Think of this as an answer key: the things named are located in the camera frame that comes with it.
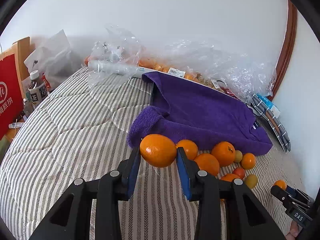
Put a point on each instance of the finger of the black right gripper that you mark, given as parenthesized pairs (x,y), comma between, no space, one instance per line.
(299,195)
(285,196)

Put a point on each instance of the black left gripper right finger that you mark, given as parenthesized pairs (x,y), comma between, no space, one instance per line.
(222,204)

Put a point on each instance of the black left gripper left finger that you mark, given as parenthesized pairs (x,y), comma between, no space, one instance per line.
(70,216)

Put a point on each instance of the small orange kumquat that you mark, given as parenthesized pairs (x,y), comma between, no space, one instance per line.
(248,161)
(282,184)

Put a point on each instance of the large orange mandarin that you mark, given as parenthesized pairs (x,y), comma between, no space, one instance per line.
(230,177)
(158,150)

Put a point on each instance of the right hand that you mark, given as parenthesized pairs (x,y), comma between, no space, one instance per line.
(293,232)

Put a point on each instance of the small green kumquat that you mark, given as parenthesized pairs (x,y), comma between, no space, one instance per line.
(238,156)
(251,181)

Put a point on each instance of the small red-orange kumquat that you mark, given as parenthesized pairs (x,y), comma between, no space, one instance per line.
(240,172)

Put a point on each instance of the orange mandarin with stem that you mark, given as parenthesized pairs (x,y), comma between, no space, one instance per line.
(224,152)

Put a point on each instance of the blue tissue pack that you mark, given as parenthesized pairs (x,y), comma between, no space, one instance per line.
(270,105)

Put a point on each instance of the striped quilt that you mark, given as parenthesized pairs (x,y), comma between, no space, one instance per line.
(78,132)

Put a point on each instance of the checked grey cloth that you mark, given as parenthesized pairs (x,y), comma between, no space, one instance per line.
(279,130)

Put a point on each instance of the red paper bag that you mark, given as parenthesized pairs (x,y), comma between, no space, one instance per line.
(11,103)

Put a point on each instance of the purple towel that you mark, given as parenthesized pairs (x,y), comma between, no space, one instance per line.
(181,109)

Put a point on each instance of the large clear plastic bag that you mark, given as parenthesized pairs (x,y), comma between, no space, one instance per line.
(243,74)

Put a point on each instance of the tea drink bottle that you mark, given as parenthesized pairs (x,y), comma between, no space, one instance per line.
(37,88)

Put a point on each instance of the bag of orange kumquats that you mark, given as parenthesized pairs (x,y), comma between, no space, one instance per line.
(154,64)

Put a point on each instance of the white plastic bag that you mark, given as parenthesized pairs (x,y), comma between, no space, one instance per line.
(54,59)

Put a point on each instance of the wooden headboard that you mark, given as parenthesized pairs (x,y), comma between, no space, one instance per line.
(21,50)

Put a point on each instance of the brown wooden door frame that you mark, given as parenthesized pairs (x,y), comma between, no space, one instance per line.
(287,47)

